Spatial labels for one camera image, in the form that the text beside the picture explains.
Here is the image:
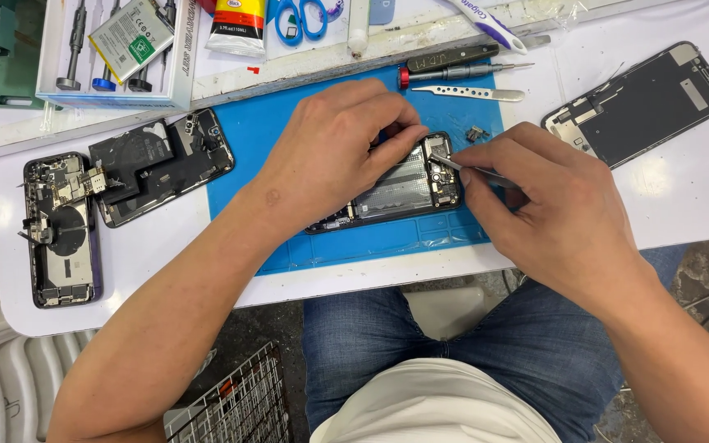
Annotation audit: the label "person's right hand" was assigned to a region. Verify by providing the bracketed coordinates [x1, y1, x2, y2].
[452, 122, 646, 316]

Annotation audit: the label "person's left hand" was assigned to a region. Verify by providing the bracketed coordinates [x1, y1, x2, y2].
[254, 79, 430, 240]

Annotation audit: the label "black smartphone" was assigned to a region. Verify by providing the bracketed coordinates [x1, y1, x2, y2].
[304, 131, 463, 235]

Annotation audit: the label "silver metal tweezers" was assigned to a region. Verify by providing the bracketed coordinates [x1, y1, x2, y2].
[430, 152, 520, 190]

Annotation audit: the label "blue silicone repair mat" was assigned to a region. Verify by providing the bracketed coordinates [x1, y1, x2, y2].
[207, 62, 506, 276]

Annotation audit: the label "white wooden tray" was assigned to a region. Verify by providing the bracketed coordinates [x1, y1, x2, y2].
[0, 0, 629, 158]

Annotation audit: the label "white small bottle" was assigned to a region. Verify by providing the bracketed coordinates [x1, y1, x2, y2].
[346, 0, 371, 60]

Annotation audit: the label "phone display assembly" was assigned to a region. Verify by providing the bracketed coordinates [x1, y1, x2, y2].
[541, 41, 709, 170]

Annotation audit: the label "person's blue jeans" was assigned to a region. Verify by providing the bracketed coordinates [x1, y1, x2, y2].
[301, 244, 689, 443]

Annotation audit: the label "silver perforated pry tool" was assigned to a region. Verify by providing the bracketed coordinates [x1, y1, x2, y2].
[411, 85, 526, 103]

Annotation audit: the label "white plastic stool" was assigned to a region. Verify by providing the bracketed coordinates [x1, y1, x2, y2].
[403, 284, 488, 342]

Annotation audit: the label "red-capped precision screwdriver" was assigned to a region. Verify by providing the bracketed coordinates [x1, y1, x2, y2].
[398, 62, 535, 91]

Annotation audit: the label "white glue tube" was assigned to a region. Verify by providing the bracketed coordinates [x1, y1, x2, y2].
[204, 0, 268, 59]

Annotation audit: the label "light blue plastic card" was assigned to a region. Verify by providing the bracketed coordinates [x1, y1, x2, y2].
[369, 0, 396, 26]

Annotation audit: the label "disassembled black phone housing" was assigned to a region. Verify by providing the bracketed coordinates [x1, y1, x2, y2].
[88, 108, 236, 229]

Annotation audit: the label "white screwdriver set box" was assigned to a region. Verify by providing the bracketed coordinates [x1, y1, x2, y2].
[35, 0, 200, 112]

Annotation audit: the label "black-capped precision screwdriver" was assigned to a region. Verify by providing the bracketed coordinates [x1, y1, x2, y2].
[127, 0, 178, 94]

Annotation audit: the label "white and purple toothbrush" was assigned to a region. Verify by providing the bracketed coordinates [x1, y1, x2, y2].
[444, 0, 528, 55]

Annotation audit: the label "white phone battery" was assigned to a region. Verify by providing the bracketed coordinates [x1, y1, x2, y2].
[87, 0, 175, 86]

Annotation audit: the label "person's white shirt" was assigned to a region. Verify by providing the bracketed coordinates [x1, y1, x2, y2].
[309, 358, 563, 443]

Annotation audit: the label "blue-capped precision screwdriver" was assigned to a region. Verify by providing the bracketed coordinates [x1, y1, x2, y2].
[91, 0, 123, 93]

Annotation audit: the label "grey precision screwdriver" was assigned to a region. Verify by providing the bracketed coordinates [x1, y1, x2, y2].
[55, 0, 88, 92]

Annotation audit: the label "disassembled purple phone housing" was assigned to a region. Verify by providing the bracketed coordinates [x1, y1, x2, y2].
[18, 152, 104, 309]

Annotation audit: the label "white plastic chair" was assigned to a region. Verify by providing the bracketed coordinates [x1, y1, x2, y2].
[0, 298, 100, 443]

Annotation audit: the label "blue handled scissors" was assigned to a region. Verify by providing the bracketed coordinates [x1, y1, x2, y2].
[274, 0, 329, 48]

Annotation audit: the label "black flat handled tool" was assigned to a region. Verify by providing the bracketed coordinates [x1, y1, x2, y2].
[406, 43, 501, 74]

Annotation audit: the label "wire mesh basket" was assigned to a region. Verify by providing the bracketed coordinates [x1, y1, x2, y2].
[165, 341, 294, 443]

